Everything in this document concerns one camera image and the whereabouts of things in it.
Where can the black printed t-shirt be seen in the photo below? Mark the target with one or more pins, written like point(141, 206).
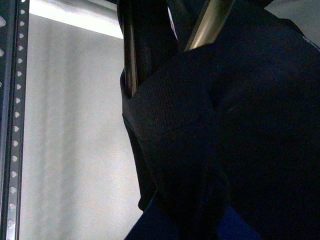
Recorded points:
point(226, 136)

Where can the grey metal drying rack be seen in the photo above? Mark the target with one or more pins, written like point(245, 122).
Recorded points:
point(14, 29)

